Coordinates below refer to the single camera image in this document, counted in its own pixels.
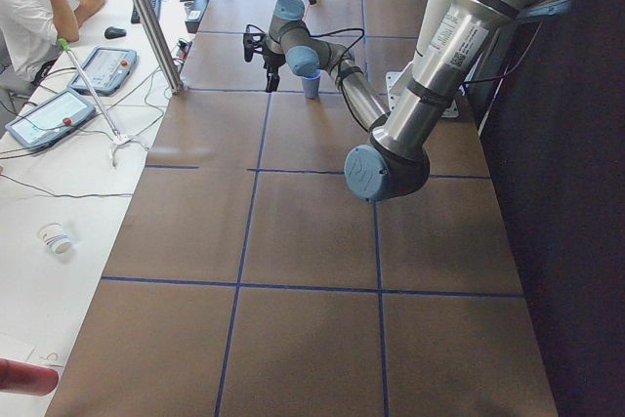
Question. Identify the aluminium frame post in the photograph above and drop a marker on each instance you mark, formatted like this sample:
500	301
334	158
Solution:
159	46

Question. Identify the far teach pendant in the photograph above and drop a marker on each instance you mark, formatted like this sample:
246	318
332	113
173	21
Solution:
107	68

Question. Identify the white paper cup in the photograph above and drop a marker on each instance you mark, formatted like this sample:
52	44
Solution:
55	238

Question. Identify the seated person white shirt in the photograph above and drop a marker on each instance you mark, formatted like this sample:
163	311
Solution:
32	30

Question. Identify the green tipped metal rod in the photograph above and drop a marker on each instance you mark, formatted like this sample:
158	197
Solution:
118	137

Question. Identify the teach pendant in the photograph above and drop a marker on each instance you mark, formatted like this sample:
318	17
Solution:
107	68
51	121

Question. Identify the red cylinder object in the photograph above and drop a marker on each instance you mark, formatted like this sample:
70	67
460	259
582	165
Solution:
27	379

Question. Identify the blue ribbed plastic cup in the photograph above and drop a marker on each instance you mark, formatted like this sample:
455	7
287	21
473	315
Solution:
310	85

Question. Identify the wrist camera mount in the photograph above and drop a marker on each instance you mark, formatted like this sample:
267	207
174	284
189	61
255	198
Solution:
253	42

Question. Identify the near teach pendant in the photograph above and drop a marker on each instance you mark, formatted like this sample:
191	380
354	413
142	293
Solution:
51	121

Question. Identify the black computer mouse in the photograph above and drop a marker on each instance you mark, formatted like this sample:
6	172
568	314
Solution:
114	33

